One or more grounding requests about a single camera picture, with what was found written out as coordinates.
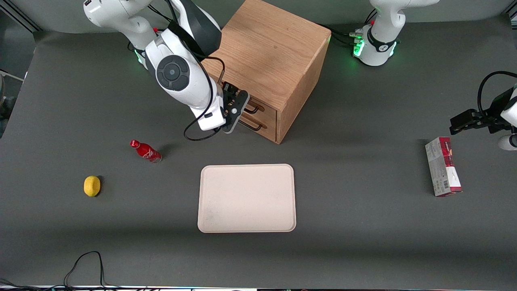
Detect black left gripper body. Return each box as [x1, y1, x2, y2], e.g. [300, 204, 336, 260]
[486, 87, 517, 134]

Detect wooden drawer with black handle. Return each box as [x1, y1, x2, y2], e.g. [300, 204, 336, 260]
[242, 96, 278, 127]
[238, 115, 279, 144]

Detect wooden drawer cabinet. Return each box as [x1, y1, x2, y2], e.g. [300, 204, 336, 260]
[201, 0, 332, 144]

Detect red plaid cardboard box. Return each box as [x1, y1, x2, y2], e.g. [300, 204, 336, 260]
[425, 137, 463, 197]

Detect cream rectangular tray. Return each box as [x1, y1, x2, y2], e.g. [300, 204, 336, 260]
[197, 164, 297, 233]

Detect red soda bottle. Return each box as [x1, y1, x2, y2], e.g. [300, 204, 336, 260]
[130, 139, 162, 164]

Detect yellow lemon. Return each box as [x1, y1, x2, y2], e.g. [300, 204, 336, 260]
[84, 175, 101, 197]

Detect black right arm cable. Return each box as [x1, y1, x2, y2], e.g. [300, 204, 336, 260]
[184, 53, 226, 141]

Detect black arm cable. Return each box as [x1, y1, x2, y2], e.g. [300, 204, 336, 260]
[478, 71, 517, 118]
[184, 53, 226, 141]

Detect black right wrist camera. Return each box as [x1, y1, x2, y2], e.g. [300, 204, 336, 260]
[221, 82, 240, 102]

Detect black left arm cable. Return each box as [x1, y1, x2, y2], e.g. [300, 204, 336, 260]
[478, 71, 517, 118]

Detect black base cables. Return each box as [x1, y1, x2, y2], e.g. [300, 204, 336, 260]
[147, 4, 174, 23]
[321, 24, 362, 46]

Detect black looped cable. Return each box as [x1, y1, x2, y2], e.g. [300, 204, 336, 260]
[64, 251, 109, 290]

